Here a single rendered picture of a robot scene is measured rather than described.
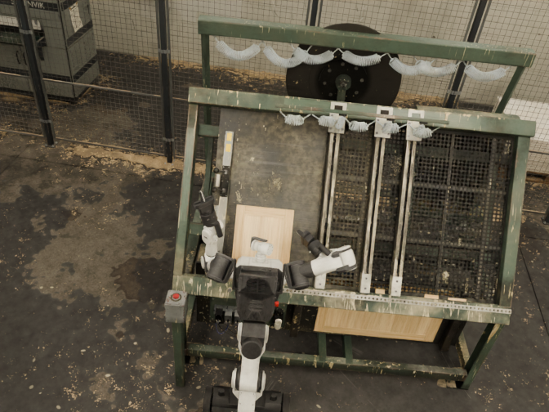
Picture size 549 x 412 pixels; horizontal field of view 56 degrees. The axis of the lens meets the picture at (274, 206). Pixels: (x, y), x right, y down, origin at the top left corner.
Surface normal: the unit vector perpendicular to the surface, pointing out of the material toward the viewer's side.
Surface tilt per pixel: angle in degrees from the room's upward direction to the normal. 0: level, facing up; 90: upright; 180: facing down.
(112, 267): 0
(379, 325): 90
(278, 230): 53
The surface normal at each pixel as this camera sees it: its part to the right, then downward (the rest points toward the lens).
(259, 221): 0.01, 0.04
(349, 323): -0.05, 0.62
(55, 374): 0.08, -0.78
